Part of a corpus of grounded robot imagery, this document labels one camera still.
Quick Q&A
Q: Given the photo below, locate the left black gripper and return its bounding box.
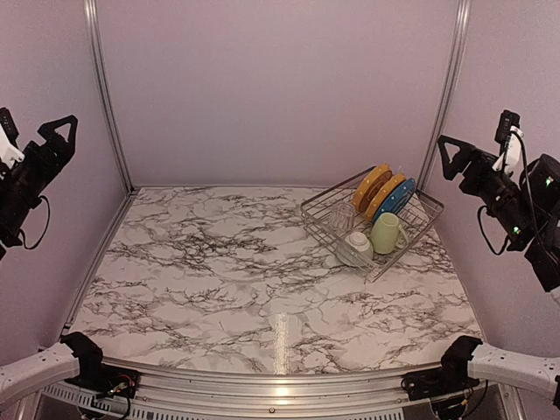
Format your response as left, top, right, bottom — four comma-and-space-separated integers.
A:
0, 114, 77, 239

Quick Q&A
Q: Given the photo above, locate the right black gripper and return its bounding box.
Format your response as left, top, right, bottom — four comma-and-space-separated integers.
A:
437, 135, 537, 244

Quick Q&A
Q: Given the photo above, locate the blue polka dot plate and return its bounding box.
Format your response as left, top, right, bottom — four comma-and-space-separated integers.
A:
372, 178, 416, 224

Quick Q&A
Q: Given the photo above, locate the pale green mug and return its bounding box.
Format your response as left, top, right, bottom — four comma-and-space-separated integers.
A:
369, 213, 410, 255

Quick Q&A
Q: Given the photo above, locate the clear drinking glass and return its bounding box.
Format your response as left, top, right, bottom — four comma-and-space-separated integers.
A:
328, 202, 355, 234

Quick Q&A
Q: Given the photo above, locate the white green bowl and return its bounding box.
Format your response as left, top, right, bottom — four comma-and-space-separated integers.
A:
335, 231, 374, 268

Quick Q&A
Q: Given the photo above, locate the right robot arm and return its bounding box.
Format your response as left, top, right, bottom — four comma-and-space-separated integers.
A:
433, 128, 559, 406

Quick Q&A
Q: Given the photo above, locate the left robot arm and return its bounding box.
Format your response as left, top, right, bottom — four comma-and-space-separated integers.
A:
1, 108, 111, 410

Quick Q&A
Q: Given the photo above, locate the yellow plate rear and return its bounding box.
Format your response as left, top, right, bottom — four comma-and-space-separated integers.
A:
351, 163, 392, 213

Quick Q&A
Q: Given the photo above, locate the yellow plate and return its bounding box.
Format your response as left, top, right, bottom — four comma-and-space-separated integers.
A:
351, 163, 392, 213
364, 173, 406, 223

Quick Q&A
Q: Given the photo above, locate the yellow plate middle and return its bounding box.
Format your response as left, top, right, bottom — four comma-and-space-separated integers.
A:
364, 173, 406, 223

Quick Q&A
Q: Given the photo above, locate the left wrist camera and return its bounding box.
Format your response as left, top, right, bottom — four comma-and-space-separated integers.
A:
1, 107, 25, 170

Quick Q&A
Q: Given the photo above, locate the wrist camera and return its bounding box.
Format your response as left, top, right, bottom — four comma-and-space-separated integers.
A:
493, 109, 523, 176
1, 107, 25, 170

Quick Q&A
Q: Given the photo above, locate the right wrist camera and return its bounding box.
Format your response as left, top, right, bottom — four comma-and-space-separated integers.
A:
493, 109, 523, 176

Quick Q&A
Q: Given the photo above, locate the wire dish rack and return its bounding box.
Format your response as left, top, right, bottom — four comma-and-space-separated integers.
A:
300, 164, 445, 282

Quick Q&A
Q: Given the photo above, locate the left aluminium frame post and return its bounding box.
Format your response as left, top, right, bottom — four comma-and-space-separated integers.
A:
84, 0, 135, 195

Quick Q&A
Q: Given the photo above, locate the aluminium frame post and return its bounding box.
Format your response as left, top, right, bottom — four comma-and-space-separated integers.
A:
417, 0, 472, 190
84, 0, 135, 195

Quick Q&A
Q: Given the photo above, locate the right aluminium frame post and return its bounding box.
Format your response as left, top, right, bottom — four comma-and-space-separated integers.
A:
417, 0, 472, 190

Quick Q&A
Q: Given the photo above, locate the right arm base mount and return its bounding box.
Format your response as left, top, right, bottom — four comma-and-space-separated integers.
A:
401, 367, 480, 401

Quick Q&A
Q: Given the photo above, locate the front aluminium rail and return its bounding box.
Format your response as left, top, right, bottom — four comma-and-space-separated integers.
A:
25, 356, 526, 420

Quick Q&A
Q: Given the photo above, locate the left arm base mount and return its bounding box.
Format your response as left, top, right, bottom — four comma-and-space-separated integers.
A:
65, 363, 140, 399

